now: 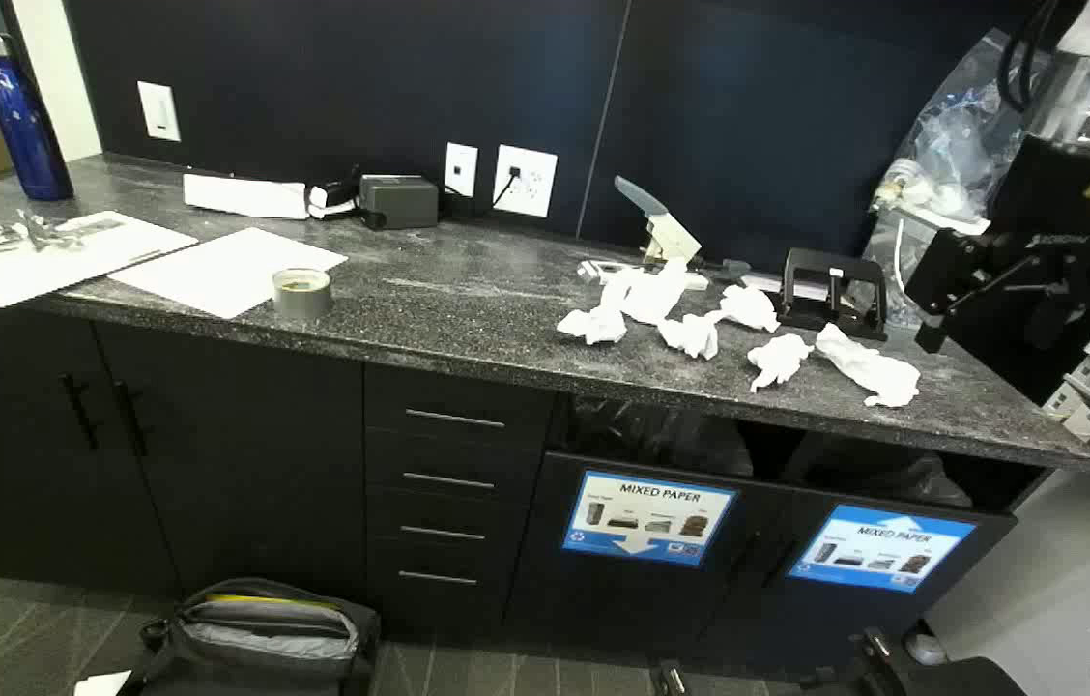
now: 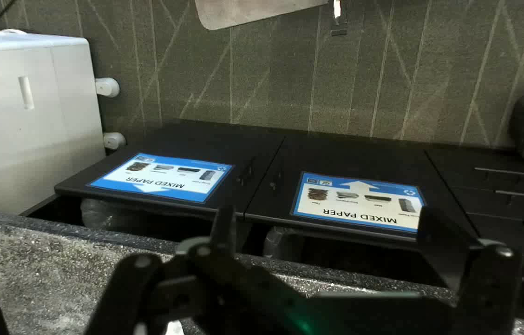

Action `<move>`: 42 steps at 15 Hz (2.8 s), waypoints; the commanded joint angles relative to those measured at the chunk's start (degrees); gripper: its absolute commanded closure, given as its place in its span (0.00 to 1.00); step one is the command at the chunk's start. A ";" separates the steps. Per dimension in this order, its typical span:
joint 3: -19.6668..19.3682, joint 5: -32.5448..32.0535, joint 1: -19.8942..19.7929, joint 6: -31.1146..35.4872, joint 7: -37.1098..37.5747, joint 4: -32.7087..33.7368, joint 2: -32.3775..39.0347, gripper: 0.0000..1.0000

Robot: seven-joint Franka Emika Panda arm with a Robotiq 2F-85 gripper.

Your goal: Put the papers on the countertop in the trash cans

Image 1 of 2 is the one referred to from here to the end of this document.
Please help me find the white paper back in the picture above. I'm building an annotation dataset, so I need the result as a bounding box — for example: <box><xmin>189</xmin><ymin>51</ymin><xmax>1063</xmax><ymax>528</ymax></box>
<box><xmin>719</xmin><ymin>284</ymin><xmax>781</xmax><ymax>332</ymax></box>

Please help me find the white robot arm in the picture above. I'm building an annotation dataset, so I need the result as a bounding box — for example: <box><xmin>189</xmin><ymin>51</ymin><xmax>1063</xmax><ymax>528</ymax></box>
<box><xmin>906</xmin><ymin>139</ymin><xmax>1090</xmax><ymax>393</ymax></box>

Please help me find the black drawer stack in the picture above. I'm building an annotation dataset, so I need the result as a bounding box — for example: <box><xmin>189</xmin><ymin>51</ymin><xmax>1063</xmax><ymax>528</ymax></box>
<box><xmin>368</xmin><ymin>367</ymin><xmax>553</xmax><ymax>634</ymax></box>

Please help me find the large white outlet plate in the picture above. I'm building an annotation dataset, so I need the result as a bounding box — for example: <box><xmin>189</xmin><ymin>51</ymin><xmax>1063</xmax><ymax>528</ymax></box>
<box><xmin>490</xmin><ymin>141</ymin><xmax>556</xmax><ymax>219</ymax></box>

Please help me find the left mixed paper label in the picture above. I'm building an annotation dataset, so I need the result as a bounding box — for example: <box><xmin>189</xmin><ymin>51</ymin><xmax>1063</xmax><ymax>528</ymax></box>
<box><xmin>561</xmin><ymin>471</ymin><xmax>736</xmax><ymax>568</ymax></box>

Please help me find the mixed paper label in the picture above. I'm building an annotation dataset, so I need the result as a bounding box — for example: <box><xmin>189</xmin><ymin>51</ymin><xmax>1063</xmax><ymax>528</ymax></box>
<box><xmin>788</xmin><ymin>503</ymin><xmax>974</xmax><ymax>596</ymax></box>
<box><xmin>561</xmin><ymin>471</ymin><xmax>736</xmax><ymax>568</ymax></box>

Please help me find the small white outlet plate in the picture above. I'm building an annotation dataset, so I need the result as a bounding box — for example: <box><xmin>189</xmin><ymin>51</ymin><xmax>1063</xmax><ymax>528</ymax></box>
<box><xmin>444</xmin><ymin>141</ymin><xmax>481</xmax><ymax>198</ymax></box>

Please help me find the black power adapter box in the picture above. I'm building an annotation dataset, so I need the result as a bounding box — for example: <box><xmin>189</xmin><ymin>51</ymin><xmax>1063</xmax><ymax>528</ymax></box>
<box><xmin>361</xmin><ymin>172</ymin><xmax>439</xmax><ymax>228</ymax></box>

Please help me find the black three hole punch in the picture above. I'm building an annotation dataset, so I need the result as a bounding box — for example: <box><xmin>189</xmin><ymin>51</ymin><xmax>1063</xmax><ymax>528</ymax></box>
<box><xmin>777</xmin><ymin>248</ymin><xmax>889</xmax><ymax>340</ymax></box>

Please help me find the white flat box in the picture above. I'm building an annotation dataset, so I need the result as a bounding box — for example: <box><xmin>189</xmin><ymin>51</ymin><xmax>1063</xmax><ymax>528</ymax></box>
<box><xmin>182</xmin><ymin>172</ymin><xmax>306</xmax><ymax>219</ymax></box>

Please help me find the right mixed paper label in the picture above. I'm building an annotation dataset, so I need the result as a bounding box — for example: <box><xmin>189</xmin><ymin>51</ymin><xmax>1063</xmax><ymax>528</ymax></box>
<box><xmin>788</xmin><ymin>503</ymin><xmax>974</xmax><ymax>596</ymax></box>

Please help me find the grey black bag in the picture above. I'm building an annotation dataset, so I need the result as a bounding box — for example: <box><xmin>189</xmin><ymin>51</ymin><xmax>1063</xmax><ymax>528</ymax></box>
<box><xmin>116</xmin><ymin>576</ymin><xmax>384</xmax><ymax>696</ymax></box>

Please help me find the clear plastic bag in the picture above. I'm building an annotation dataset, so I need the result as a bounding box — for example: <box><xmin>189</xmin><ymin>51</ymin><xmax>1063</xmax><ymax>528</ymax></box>
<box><xmin>868</xmin><ymin>29</ymin><xmax>1025</xmax><ymax>313</ymax></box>

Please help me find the large white paper sheet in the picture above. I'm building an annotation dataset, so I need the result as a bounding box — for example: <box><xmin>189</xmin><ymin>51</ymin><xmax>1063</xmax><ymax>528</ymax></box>
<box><xmin>0</xmin><ymin>208</ymin><xmax>189</xmax><ymax>309</ymax></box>

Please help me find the black double door cabinet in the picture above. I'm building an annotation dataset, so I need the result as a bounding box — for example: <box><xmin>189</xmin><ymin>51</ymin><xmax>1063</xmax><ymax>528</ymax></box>
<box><xmin>0</xmin><ymin>313</ymin><xmax>365</xmax><ymax>596</ymax></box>

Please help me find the blue water bottle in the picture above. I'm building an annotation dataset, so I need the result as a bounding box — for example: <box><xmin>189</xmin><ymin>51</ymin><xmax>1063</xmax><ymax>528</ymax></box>
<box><xmin>0</xmin><ymin>33</ymin><xmax>70</xmax><ymax>202</ymax></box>

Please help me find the white wall switch plate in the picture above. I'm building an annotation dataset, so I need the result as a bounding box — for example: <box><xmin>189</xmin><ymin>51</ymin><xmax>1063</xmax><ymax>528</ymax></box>
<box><xmin>140</xmin><ymin>81</ymin><xmax>182</xmax><ymax>141</ymax></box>

